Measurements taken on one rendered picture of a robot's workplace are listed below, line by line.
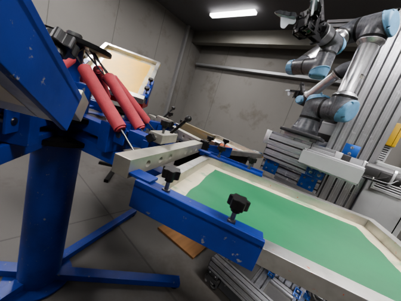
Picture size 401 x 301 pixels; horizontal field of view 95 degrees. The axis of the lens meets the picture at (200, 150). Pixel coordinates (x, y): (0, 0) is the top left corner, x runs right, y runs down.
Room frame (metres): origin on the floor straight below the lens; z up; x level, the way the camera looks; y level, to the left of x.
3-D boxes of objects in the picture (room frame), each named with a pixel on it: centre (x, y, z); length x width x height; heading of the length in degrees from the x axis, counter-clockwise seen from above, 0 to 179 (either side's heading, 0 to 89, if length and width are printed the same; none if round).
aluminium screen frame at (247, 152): (1.60, -0.07, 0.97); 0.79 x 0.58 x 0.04; 135
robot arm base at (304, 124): (1.18, -0.58, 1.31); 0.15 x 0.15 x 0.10
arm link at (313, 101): (1.17, -0.58, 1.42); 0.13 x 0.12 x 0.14; 29
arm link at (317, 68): (0.95, -0.40, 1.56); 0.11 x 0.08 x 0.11; 29
